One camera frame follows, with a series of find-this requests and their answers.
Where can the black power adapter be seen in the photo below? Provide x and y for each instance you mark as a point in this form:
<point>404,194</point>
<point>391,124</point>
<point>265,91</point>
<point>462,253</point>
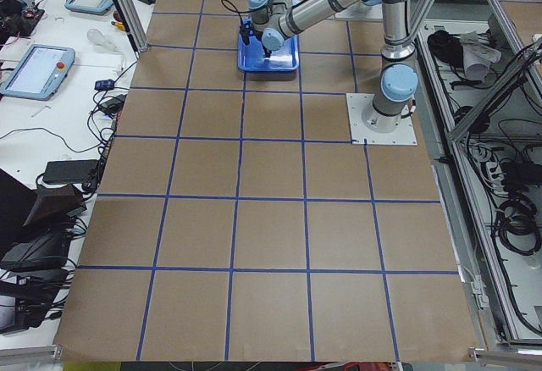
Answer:
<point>69,171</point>

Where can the aluminium frame post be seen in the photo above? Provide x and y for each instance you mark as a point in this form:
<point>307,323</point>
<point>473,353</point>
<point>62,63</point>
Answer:
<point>132,24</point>

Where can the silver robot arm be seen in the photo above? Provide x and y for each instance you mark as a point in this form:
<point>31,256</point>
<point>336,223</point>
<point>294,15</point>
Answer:
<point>269,25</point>

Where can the near teach pendant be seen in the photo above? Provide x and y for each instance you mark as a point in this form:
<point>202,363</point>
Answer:
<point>40,73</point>

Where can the blue plastic tray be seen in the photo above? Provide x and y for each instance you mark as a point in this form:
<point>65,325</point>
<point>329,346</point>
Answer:
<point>251,58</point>

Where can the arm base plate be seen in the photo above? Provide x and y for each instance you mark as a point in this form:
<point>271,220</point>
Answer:
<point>368,127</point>

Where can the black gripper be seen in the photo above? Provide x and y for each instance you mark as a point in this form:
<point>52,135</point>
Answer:
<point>267,52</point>

